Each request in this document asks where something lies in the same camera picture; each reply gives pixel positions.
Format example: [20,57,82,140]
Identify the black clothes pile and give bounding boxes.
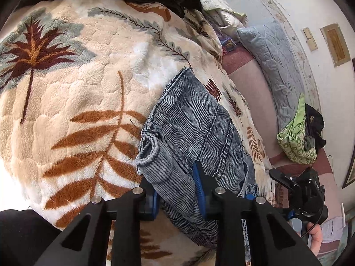
[304,103,326,149]

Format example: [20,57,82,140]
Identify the wooden wall frame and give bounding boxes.
[320,23,351,67]

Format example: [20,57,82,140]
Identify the white cloth pile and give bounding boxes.
[200,0,247,29]

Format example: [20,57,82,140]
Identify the green patterned blanket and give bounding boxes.
[277,93,317,165]

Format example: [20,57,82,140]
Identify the blue denim pants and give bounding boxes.
[135,66,260,250]

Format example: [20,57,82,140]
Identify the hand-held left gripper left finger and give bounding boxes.
[33,188,159,266]

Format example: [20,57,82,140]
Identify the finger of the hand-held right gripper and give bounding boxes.
[269,169,297,190]

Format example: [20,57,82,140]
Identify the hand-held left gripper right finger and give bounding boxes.
[193,161,322,266]

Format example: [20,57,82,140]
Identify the purple printed cloth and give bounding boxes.
[221,37,237,53]

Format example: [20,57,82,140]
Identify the leaf print fleece blanket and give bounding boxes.
[0,0,278,266]

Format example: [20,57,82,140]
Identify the grey quilted pillow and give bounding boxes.
[236,20,306,131]

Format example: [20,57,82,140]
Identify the person's right hand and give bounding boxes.
[308,223,323,257]

